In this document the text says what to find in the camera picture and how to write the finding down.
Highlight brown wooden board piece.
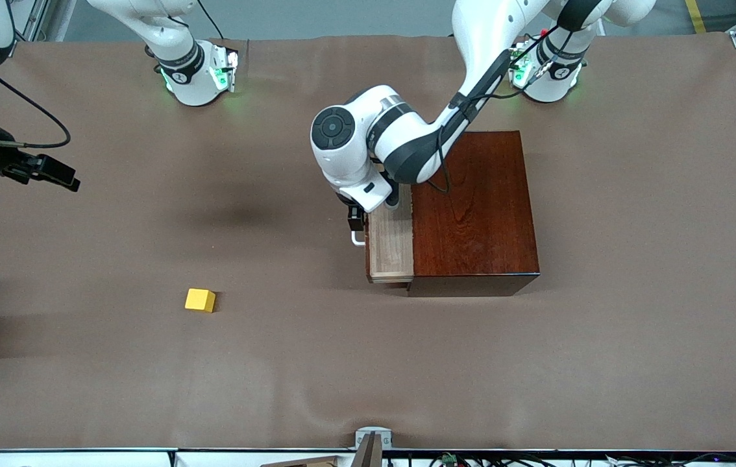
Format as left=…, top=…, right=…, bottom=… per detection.
left=261, top=455, right=343, bottom=467

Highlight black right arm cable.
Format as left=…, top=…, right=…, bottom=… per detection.
left=0, top=68, right=71, bottom=149

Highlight tangled black cables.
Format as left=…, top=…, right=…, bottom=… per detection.
left=384, top=452, right=736, bottom=467

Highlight yellow cube block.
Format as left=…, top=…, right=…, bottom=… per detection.
left=185, top=288, right=217, bottom=313

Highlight light wood drawer white handle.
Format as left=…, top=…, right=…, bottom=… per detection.
left=351, top=206, right=415, bottom=285

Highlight dark red-brown wooden cabinet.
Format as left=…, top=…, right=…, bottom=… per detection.
left=407, top=131, right=541, bottom=298

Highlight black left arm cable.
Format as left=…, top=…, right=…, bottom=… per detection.
left=430, top=19, right=576, bottom=195

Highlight thin black base cable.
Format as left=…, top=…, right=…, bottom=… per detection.
left=196, top=0, right=221, bottom=41

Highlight yellow floor tape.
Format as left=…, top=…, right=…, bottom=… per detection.
left=685, top=0, right=708, bottom=33

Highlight white base box green light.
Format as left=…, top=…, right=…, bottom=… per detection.
left=509, top=42, right=532, bottom=88
left=211, top=44, right=241, bottom=93

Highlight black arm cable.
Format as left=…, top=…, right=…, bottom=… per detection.
left=0, top=68, right=71, bottom=149
left=430, top=19, right=576, bottom=195

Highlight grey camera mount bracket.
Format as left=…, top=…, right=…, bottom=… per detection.
left=355, top=428, right=395, bottom=467

